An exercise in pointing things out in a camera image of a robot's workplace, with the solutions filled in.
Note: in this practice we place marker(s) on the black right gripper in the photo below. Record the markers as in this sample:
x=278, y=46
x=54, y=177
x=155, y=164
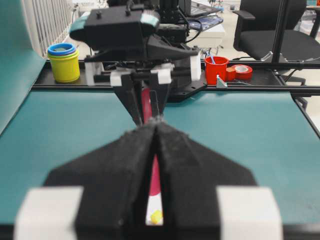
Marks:
x=129, y=34

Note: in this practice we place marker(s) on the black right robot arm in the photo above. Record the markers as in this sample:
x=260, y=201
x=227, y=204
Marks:
x=170, y=13

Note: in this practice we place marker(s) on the red plastic spoon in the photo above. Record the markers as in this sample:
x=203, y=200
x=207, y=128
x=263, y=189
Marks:
x=152, y=165

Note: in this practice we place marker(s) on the black office chair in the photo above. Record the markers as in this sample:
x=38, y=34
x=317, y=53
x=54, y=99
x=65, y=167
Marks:
x=256, y=28

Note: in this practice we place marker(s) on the red plastic cup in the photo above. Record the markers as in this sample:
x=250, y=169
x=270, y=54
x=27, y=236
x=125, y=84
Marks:
x=219, y=67

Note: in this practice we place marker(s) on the red tape roll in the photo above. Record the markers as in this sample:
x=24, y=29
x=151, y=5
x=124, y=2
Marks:
x=243, y=72

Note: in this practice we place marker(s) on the yellow hexagonal prism block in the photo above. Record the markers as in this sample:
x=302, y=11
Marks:
x=156, y=217

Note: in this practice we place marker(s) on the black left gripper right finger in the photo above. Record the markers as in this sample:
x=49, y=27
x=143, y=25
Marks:
x=207, y=196

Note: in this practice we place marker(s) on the white round bowl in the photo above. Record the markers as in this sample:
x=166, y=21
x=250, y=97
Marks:
x=154, y=203

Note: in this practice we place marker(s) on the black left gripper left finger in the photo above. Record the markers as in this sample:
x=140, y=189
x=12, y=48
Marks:
x=94, y=197

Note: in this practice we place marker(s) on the yellow stacking cups with blue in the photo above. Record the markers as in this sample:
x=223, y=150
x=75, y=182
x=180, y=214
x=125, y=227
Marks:
x=64, y=61

